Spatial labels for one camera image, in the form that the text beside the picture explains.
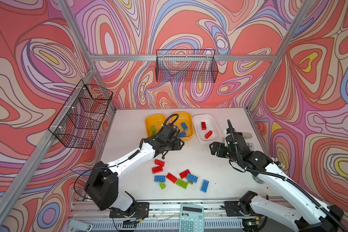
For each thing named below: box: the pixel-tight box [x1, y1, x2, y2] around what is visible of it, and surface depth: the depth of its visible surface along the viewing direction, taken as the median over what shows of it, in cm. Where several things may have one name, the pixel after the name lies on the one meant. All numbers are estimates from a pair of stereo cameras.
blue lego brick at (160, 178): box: [154, 175, 166, 183], surface depth 84 cm
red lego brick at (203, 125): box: [201, 121, 207, 131], surface depth 109 cm
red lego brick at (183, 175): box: [179, 169, 191, 180], surface depth 86 cm
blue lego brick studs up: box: [180, 122, 189, 131], surface depth 109 cm
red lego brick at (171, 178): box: [165, 172, 178, 185], surface depth 84 cm
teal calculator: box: [178, 203, 205, 232], surface depth 70 cm
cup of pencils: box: [244, 150, 274, 177], surface depth 51 cm
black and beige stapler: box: [236, 131, 253, 140], surface depth 101 cm
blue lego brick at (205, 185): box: [200, 179, 210, 193], surface depth 82 cm
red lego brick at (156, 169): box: [151, 165, 163, 174], surface depth 88 cm
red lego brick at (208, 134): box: [204, 130, 214, 140], surface depth 103 cm
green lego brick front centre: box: [175, 178, 189, 190], surface depth 84 cm
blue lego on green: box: [186, 173, 199, 184], surface depth 83 cm
